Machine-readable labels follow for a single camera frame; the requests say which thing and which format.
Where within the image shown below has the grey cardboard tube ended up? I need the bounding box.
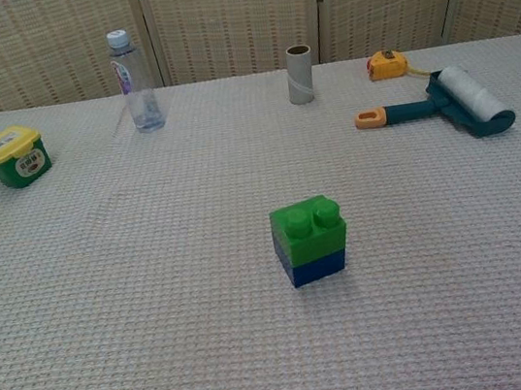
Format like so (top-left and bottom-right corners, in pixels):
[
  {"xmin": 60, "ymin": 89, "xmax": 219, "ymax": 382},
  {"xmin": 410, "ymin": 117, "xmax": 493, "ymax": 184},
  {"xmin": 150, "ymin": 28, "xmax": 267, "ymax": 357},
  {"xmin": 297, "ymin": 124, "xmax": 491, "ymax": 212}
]
[{"xmin": 281, "ymin": 43, "xmax": 321, "ymax": 107}]

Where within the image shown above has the blue toy brick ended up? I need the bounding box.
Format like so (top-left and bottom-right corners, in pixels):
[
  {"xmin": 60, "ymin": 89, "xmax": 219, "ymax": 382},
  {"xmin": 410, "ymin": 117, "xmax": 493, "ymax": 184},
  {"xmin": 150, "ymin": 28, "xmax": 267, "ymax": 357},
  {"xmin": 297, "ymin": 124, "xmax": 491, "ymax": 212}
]
[{"xmin": 272, "ymin": 224, "xmax": 352, "ymax": 294}]

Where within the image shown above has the clear plastic water bottle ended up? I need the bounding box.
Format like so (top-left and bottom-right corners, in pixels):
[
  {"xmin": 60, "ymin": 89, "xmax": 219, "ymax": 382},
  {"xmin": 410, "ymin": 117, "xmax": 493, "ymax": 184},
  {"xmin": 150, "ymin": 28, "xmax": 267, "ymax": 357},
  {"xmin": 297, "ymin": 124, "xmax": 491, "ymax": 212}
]
[{"xmin": 105, "ymin": 23, "xmax": 168, "ymax": 138}]

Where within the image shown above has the white woven tablecloth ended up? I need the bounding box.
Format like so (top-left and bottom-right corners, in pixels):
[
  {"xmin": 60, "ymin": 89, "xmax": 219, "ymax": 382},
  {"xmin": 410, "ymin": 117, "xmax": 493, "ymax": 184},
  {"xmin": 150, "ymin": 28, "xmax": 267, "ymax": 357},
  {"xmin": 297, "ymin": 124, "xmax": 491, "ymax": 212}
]
[{"xmin": 0, "ymin": 32, "xmax": 521, "ymax": 390}]

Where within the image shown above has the green tub yellow lid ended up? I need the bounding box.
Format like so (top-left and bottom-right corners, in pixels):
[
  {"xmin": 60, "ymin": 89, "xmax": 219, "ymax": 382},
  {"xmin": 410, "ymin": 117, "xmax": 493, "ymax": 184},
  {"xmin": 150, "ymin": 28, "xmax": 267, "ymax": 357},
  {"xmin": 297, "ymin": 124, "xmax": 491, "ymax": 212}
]
[{"xmin": 0, "ymin": 120, "xmax": 55, "ymax": 193}]

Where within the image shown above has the green toy brick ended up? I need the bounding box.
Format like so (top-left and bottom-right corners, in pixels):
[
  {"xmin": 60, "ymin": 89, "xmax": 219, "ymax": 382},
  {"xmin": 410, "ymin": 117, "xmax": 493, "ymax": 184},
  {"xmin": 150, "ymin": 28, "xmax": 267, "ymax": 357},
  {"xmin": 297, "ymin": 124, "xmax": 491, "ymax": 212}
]
[{"xmin": 267, "ymin": 191, "xmax": 352, "ymax": 272}]

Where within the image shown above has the teal lint roller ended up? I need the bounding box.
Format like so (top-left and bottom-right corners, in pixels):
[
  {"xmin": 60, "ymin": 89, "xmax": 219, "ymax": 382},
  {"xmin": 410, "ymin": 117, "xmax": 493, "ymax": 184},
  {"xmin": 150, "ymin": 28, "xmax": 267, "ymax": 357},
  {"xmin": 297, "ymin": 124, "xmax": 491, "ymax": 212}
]
[{"xmin": 348, "ymin": 58, "xmax": 520, "ymax": 157}]

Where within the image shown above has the yellow tape measure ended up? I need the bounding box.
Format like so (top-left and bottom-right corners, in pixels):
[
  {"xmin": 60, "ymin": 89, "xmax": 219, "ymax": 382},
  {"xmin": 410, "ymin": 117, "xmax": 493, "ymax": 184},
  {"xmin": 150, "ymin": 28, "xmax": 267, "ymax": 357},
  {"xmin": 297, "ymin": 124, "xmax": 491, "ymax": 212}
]
[{"xmin": 364, "ymin": 44, "xmax": 430, "ymax": 86}]

